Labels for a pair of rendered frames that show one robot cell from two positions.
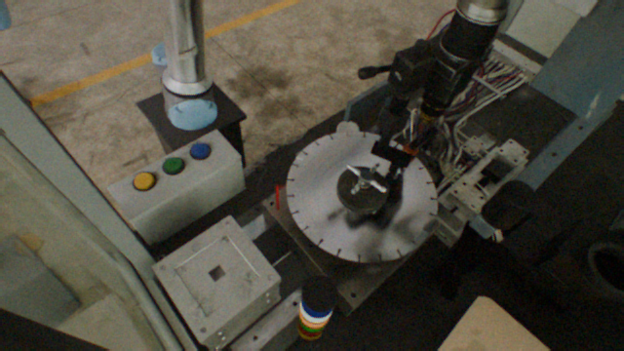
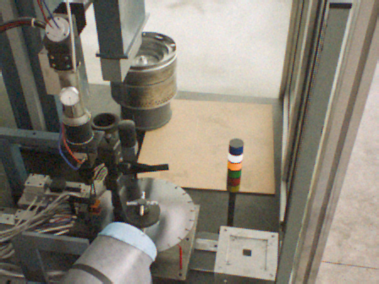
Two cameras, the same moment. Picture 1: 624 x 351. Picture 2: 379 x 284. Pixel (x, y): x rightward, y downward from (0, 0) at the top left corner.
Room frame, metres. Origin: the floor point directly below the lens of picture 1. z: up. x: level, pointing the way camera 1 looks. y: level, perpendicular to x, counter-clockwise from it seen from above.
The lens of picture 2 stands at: (0.88, 0.86, 2.10)
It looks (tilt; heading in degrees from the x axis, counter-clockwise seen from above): 41 degrees down; 240
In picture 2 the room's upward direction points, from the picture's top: 3 degrees counter-clockwise
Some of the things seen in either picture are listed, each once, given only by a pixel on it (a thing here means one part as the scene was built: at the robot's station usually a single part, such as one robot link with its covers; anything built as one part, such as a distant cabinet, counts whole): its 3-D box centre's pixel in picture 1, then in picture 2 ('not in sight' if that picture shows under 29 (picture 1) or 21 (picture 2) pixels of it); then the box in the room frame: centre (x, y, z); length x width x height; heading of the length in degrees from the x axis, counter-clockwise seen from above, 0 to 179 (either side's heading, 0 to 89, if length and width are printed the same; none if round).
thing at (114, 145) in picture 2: (403, 91); (111, 163); (0.49, -0.13, 1.17); 0.06 x 0.05 x 0.20; 128
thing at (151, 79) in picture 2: not in sight; (144, 84); (0.03, -0.79, 0.93); 0.31 x 0.31 x 0.36
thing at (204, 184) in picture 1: (184, 187); not in sight; (0.44, 0.32, 0.82); 0.28 x 0.11 x 0.15; 137
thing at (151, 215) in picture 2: (363, 185); (143, 210); (0.42, -0.11, 0.96); 0.11 x 0.11 x 0.03
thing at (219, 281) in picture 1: (221, 284); (245, 267); (0.22, 0.17, 0.82); 0.18 x 0.18 x 0.15; 47
